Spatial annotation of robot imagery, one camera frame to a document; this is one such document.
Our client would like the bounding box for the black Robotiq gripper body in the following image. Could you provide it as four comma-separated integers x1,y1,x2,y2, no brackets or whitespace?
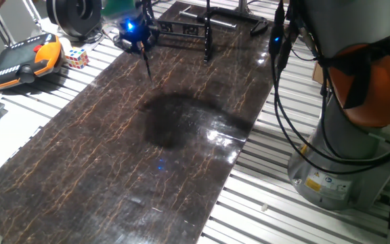
116,16,152,52

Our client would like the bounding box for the Rubik's cube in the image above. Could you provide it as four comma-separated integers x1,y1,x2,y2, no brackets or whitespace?
65,47,90,70

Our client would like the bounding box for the black round spool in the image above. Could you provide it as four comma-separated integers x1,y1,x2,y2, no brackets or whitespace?
45,0,104,39

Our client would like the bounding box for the white round object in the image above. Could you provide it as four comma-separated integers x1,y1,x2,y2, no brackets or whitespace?
58,36,73,52

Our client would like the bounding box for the silver threaded rod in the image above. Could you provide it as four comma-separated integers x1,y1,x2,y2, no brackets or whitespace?
179,10,237,29

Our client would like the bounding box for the silver metal column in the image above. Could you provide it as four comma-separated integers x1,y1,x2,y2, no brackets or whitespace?
237,0,253,14

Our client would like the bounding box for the orange grey teach pendant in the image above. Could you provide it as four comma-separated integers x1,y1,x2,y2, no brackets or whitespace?
0,33,63,92

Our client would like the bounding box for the dark marble pattern mat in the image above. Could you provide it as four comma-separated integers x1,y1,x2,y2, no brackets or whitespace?
0,1,278,244

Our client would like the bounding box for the brown cardboard box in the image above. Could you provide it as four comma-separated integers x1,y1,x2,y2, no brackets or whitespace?
311,60,326,85

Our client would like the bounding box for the thin black cable loop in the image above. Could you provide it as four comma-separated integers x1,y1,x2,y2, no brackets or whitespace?
85,26,118,45

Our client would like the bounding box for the black curved clamp frame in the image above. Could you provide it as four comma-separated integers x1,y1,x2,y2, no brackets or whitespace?
211,6,269,37

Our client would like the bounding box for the black strap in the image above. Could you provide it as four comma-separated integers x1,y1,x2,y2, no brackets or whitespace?
318,33,390,110

